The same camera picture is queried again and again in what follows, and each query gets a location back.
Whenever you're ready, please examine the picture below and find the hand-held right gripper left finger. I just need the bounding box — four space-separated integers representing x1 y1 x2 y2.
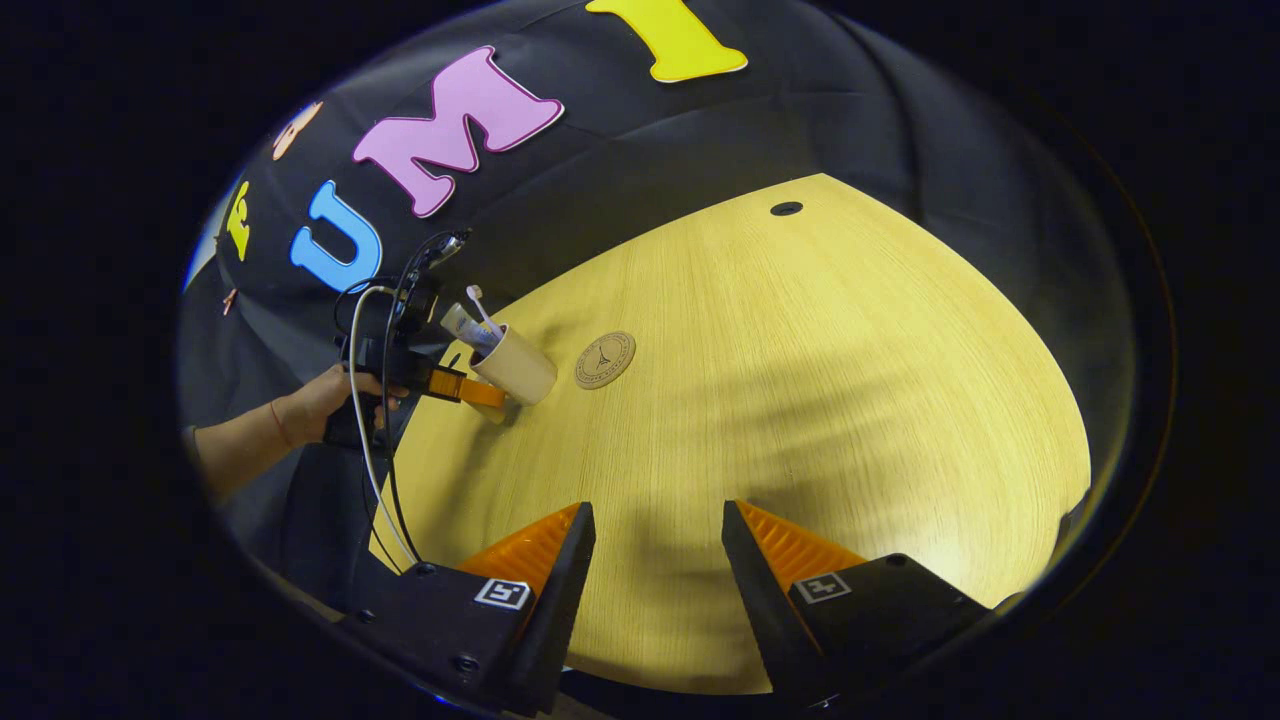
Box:
335 501 597 717

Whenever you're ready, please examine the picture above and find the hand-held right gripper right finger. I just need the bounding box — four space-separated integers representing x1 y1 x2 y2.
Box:
722 499 996 706

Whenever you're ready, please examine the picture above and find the white toothpaste tube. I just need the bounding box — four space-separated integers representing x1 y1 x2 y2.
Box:
441 303 501 356

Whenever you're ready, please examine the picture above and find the beige cup with handle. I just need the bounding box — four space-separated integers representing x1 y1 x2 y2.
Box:
468 323 558 407

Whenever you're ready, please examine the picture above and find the white toothbrush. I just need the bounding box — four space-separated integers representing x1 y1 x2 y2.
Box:
466 285 504 341

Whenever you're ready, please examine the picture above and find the round cork coaster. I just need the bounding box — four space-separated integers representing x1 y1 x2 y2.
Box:
574 331 637 390

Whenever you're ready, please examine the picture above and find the wooden desktop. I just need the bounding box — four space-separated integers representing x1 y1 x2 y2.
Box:
368 173 1093 696

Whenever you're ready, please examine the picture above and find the black backdrop cloth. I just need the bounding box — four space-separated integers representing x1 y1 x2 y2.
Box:
180 0 1141 611

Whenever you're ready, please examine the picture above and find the white cable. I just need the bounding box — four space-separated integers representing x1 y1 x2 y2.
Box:
348 285 421 566

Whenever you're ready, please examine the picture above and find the black cable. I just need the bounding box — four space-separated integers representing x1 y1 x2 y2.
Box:
378 235 426 569

